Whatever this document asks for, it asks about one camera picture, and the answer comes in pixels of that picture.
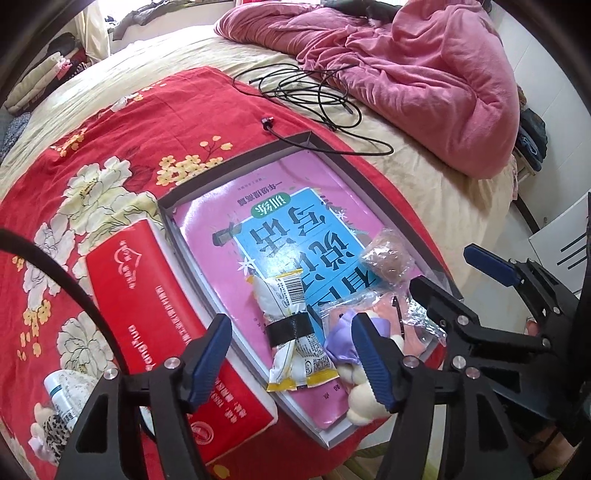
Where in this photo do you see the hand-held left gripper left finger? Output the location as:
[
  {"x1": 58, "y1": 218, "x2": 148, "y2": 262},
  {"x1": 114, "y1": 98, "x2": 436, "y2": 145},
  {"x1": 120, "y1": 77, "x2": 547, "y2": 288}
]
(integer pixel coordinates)
[{"x1": 55, "y1": 313, "x2": 233, "y2": 480}]

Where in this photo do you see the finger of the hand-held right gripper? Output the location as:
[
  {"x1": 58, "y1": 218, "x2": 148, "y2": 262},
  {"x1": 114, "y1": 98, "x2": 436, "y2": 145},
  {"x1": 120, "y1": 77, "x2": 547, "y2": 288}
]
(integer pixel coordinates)
[
  {"x1": 410, "y1": 276, "x2": 552, "y2": 358},
  {"x1": 463, "y1": 244, "x2": 578, "y2": 324}
]

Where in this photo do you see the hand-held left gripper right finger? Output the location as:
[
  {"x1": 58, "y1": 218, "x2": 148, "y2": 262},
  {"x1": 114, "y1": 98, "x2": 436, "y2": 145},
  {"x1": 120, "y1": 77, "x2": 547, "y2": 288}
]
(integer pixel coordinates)
[{"x1": 352, "y1": 313, "x2": 534, "y2": 480}]

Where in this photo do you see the white plush toy purple dress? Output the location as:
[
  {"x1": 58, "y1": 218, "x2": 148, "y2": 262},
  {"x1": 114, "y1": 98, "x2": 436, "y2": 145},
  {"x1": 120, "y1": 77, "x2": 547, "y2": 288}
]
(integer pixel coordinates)
[{"x1": 323, "y1": 310, "x2": 407, "y2": 425}]

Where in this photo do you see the brown item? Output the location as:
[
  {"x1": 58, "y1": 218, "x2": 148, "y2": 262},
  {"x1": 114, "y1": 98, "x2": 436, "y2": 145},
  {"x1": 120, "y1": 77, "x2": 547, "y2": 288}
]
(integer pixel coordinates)
[{"x1": 358, "y1": 228, "x2": 416, "y2": 294}]

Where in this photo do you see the yellow snack packet black band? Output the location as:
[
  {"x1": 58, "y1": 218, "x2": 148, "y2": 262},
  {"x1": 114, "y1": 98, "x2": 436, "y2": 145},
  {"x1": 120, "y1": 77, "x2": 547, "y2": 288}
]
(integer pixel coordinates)
[{"x1": 252, "y1": 272, "x2": 340, "y2": 393}]

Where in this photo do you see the dark cardboard box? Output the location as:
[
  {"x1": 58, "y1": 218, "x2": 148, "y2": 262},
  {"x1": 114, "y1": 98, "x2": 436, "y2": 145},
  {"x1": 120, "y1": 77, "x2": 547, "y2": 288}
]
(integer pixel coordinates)
[{"x1": 157, "y1": 130, "x2": 465, "y2": 450}]

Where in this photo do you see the white panel with black lines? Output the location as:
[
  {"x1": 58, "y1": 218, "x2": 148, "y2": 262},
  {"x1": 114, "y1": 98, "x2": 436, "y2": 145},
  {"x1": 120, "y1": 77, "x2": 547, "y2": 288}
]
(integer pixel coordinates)
[{"x1": 529, "y1": 191, "x2": 591, "y2": 294}]

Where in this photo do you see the red box lid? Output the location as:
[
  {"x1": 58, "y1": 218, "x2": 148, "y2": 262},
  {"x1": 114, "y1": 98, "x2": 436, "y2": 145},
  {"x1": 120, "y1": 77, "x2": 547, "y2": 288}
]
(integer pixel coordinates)
[{"x1": 84, "y1": 220, "x2": 280, "y2": 467}]

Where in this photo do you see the dark blue garment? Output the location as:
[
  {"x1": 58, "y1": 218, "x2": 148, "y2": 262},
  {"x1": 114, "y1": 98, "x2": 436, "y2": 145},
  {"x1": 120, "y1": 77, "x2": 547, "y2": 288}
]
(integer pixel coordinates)
[{"x1": 515, "y1": 106, "x2": 548, "y2": 174}]

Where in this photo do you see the white supplement bottle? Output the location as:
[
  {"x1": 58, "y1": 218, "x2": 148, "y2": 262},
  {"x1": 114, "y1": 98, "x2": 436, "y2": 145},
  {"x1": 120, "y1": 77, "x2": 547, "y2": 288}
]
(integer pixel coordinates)
[{"x1": 44, "y1": 371, "x2": 81, "y2": 432}]

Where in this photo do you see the leopard print cloth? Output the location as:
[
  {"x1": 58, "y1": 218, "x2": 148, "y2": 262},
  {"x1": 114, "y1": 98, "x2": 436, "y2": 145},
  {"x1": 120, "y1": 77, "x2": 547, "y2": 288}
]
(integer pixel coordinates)
[{"x1": 32, "y1": 413, "x2": 77, "y2": 462}]

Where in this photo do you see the pink and blue book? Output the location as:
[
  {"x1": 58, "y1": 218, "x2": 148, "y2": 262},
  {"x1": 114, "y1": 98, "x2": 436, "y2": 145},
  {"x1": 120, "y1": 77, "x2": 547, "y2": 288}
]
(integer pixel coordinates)
[{"x1": 173, "y1": 150, "x2": 444, "y2": 428}]

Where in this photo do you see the pink duvet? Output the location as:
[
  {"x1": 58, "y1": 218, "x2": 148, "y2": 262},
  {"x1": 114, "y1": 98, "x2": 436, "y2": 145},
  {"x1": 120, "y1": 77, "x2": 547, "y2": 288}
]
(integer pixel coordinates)
[{"x1": 215, "y1": 0, "x2": 520, "y2": 178}]

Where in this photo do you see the red and beige floral quilt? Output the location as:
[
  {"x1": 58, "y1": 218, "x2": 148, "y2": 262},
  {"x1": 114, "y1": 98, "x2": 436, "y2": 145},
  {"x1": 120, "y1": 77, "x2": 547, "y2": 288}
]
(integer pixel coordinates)
[{"x1": 0, "y1": 34, "x2": 518, "y2": 480}]

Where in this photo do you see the black garment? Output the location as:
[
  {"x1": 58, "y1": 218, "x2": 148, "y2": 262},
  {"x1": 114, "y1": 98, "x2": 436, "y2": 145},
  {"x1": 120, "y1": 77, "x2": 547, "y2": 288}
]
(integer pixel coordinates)
[{"x1": 323, "y1": 0, "x2": 402, "y2": 21}]

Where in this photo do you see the grey quilted mattress pad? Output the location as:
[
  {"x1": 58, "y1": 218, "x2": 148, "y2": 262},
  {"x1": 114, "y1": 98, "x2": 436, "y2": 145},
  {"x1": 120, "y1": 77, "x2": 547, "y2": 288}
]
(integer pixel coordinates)
[{"x1": 0, "y1": 113, "x2": 31, "y2": 160}]

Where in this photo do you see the pile of folded clothes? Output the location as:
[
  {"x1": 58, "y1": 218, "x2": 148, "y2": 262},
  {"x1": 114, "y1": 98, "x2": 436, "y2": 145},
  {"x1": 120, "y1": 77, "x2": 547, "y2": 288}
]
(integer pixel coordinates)
[{"x1": 4, "y1": 34, "x2": 88, "y2": 112}]

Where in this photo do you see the beige curtain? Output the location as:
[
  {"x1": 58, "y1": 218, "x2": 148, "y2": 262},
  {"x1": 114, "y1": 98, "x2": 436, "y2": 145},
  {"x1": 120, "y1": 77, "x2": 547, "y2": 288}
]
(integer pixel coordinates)
[{"x1": 76, "y1": 0, "x2": 116, "y2": 65}]

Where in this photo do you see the thick black gripper cable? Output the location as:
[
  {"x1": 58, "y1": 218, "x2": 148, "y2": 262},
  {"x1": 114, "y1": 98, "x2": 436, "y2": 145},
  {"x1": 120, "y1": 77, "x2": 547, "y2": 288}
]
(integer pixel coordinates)
[{"x1": 0, "y1": 228, "x2": 134, "y2": 384}]

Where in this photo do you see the thin black cable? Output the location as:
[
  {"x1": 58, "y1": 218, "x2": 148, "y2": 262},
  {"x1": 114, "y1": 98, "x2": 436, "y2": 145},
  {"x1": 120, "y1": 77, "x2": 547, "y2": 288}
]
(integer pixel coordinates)
[{"x1": 231, "y1": 62, "x2": 395, "y2": 158}]

